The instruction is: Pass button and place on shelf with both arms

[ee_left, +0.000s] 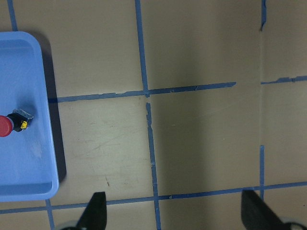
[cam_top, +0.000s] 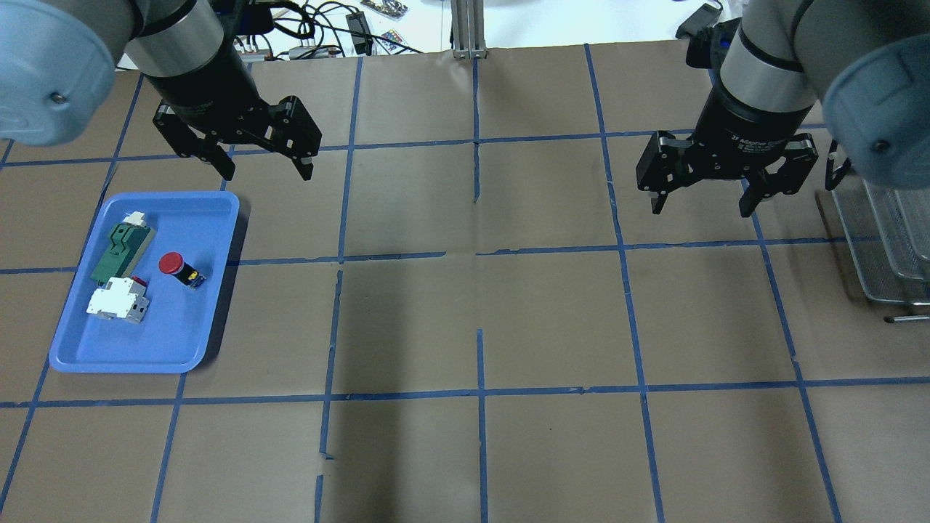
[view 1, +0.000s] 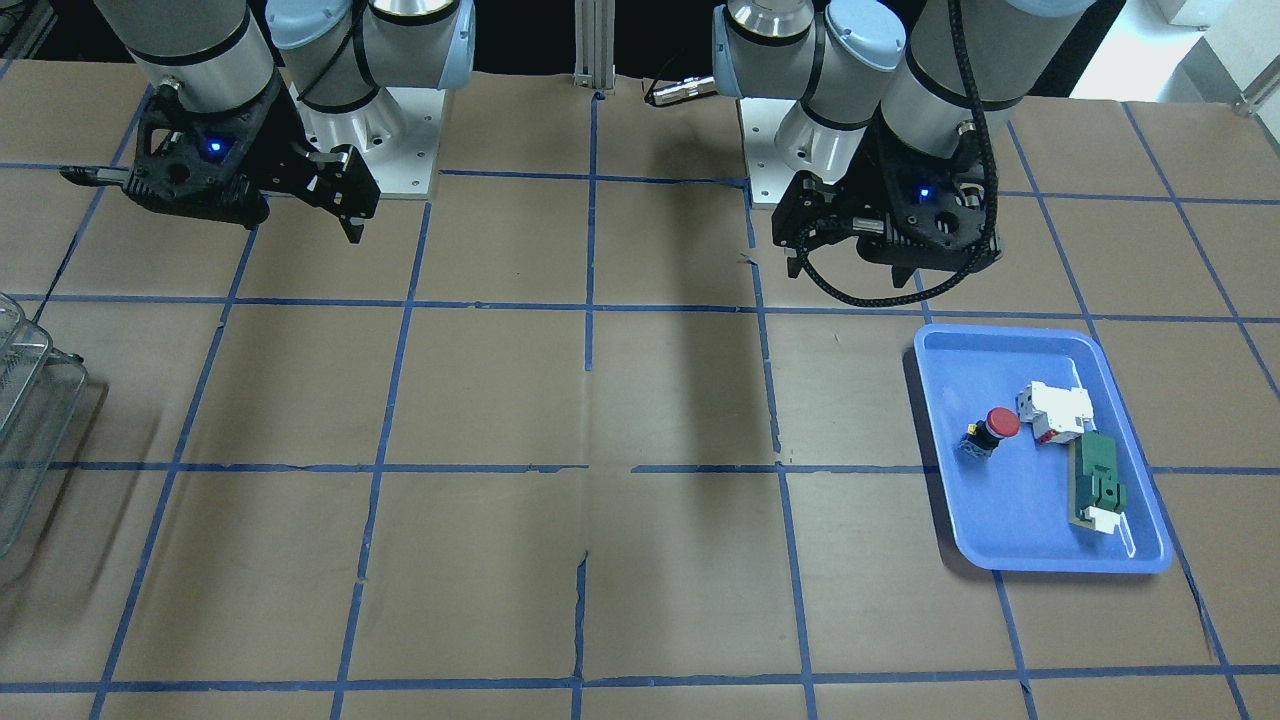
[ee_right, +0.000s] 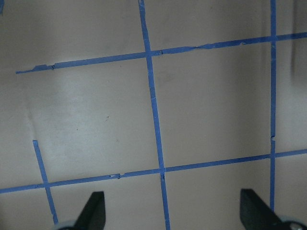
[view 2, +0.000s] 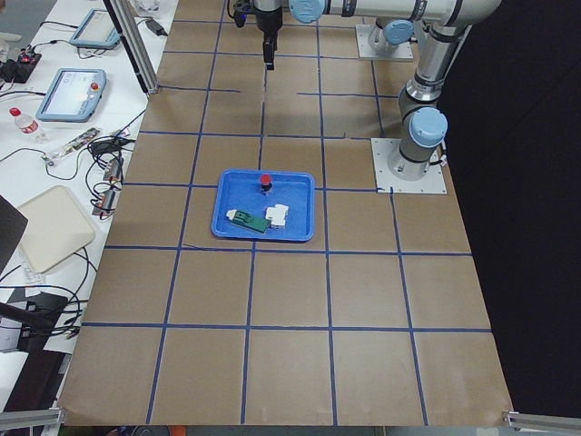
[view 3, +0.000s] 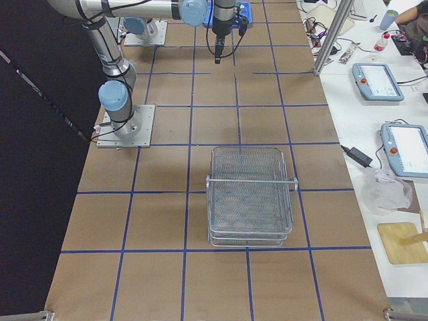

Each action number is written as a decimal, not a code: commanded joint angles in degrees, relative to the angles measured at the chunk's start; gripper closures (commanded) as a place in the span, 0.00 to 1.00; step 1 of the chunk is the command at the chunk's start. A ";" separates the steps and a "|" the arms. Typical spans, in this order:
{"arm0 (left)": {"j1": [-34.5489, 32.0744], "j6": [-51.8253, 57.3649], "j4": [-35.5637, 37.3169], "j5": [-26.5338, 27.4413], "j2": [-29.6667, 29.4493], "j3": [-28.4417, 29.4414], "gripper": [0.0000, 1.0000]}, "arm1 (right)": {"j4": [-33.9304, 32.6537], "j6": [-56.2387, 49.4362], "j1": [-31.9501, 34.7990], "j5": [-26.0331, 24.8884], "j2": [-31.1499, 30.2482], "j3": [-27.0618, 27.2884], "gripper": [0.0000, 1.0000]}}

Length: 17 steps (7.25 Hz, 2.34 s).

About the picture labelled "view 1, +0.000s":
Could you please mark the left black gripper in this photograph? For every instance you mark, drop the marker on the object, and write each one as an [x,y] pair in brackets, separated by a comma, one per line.
[858,190]

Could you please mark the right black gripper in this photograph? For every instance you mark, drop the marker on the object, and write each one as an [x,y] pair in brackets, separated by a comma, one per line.
[283,140]

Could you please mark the red emergency stop button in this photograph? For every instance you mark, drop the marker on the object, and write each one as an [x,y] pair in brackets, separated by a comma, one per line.
[982,437]

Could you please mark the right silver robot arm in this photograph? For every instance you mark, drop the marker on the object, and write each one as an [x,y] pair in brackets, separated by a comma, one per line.
[338,54]

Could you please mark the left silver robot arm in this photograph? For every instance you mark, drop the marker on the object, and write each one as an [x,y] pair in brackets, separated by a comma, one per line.
[893,126]

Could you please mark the white circuit breaker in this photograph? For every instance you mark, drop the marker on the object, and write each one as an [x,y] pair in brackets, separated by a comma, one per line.
[1055,415]

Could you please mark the blue plastic tray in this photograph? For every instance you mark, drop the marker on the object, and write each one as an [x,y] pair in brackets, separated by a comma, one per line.
[1010,512]

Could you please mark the green terminal block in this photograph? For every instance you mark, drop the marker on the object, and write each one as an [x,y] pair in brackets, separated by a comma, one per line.
[1097,497]

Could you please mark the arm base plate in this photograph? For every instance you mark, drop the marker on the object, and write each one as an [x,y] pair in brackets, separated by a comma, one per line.
[397,133]
[765,160]

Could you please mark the silver cable connector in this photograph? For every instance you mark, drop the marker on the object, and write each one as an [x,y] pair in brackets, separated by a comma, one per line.
[687,90]

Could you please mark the aluminium frame post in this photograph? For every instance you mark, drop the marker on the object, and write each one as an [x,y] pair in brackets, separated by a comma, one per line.
[594,23]

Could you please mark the wire mesh shelf basket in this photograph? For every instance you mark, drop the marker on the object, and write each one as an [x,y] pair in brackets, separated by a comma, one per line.
[41,387]

